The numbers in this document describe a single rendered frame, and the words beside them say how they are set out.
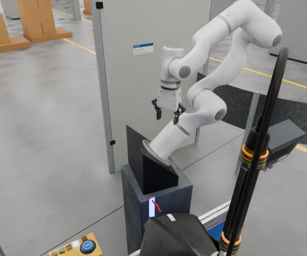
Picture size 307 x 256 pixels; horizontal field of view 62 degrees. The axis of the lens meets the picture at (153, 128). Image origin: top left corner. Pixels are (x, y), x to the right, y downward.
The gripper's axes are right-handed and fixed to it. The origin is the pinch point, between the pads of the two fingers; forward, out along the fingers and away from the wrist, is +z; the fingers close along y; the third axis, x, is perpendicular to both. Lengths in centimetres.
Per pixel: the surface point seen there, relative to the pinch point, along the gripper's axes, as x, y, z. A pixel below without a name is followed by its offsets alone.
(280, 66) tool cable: 61, -43, -43
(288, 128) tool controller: -34, -49, 5
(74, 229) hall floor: -9, 82, 131
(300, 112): -143, -57, 34
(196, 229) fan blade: 34.9, -30.3, 17.8
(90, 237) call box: 49, 4, 29
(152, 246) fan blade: 63, -29, -4
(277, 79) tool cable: 62, -43, -42
